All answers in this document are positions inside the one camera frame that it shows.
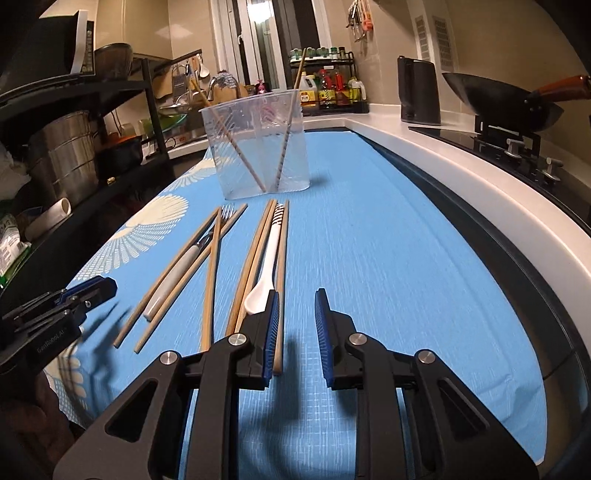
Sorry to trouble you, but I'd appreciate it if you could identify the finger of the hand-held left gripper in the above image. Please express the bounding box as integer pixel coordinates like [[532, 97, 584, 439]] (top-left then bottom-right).
[[2, 287, 81, 324], [76, 277, 117, 311]]

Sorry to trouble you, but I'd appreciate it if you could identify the black electric kettle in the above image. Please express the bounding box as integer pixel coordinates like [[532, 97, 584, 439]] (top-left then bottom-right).
[[397, 55, 441, 125]]

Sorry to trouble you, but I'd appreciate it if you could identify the black shelf rack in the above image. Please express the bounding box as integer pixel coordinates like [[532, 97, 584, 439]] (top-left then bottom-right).
[[0, 46, 195, 305]]

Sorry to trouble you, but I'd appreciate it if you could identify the large steel pot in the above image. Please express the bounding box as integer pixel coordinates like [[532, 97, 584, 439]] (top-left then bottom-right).
[[25, 111, 100, 209]]

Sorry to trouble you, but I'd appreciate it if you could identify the green white packet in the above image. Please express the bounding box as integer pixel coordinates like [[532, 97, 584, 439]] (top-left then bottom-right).
[[0, 212, 31, 288]]

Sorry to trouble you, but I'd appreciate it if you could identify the black spice rack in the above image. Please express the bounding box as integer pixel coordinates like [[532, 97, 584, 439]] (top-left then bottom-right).
[[290, 46, 370, 116]]

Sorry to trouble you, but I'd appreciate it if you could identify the black wok with wooden handle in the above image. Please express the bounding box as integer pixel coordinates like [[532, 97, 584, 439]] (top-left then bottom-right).
[[442, 71, 591, 131]]

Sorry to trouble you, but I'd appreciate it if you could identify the green bowl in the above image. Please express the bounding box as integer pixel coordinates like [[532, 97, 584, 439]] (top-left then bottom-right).
[[139, 113, 190, 136]]

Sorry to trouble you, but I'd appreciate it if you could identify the black appliance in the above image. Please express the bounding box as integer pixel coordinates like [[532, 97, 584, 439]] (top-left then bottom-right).
[[0, 9, 95, 95]]

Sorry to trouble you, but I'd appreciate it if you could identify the window frame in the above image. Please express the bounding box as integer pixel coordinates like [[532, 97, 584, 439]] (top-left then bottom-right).
[[225, 0, 329, 93]]

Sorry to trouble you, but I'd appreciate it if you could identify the steel strainer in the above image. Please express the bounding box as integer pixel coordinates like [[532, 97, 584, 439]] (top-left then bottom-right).
[[159, 92, 193, 117]]

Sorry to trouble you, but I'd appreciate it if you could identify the white paper roll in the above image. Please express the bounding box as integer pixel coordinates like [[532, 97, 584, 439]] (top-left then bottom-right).
[[25, 198, 73, 241]]

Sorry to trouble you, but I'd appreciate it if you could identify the white handled steel fork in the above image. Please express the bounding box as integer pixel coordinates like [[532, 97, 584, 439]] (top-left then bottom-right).
[[142, 204, 235, 321]]

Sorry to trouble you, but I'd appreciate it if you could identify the black glass stove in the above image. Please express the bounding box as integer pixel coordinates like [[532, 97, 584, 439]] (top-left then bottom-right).
[[409, 115, 591, 217]]

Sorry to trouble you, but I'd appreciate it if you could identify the black pot with orange inside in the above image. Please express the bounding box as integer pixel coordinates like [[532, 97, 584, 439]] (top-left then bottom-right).
[[99, 134, 144, 169]]

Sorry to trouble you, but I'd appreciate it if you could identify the white spoon with striped handle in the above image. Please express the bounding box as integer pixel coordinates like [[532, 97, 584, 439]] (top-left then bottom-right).
[[244, 204, 284, 317]]

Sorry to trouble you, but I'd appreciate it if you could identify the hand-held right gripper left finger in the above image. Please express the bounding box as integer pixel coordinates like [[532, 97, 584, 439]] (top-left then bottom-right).
[[51, 290, 282, 480]]

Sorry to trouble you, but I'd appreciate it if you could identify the clear plastic container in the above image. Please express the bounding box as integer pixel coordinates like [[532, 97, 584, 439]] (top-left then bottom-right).
[[199, 89, 311, 200]]

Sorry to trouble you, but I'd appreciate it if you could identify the hanging steel grater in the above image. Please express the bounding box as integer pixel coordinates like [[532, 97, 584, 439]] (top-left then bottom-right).
[[171, 65, 190, 105]]

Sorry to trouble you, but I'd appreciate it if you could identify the red sauce bottle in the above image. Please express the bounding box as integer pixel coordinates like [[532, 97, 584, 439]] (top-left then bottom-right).
[[318, 69, 348, 110]]

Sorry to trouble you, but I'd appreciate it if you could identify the steel sink faucet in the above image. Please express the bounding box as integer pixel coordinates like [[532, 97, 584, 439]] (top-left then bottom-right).
[[207, 76, 239, 101]]

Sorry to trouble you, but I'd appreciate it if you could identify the white jug with yellow label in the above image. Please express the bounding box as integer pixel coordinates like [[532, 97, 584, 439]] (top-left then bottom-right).
[[300, 76, 320, 112]]

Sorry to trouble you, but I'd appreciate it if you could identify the blue patterned tablecloth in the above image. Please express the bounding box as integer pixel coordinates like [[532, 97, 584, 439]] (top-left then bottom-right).
[[44, 129, 548, 480]]

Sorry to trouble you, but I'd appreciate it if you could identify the row of spice jars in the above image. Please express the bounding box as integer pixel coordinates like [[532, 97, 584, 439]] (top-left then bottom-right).
[[291, 45, 348, 61]]

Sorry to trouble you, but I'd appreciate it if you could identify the dark bowl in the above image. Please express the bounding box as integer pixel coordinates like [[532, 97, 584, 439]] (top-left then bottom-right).
[[94, 43, 135, 77]]

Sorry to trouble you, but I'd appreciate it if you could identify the wooden chopstick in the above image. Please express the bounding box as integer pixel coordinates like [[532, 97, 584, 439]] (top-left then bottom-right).
[[225, 199, 274, 335], [134, 203, 249, 354], [233, 199, 279, 334], [190, 78, 267, 193], [272, 200, 291, 374], [275, 47, 308, 191], [201, 210, 223, 352], [113, 208, 222, 348]]

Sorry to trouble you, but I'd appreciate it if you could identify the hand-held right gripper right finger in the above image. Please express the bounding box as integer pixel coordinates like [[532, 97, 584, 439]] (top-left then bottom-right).
[[314, 288, 541, 480]]

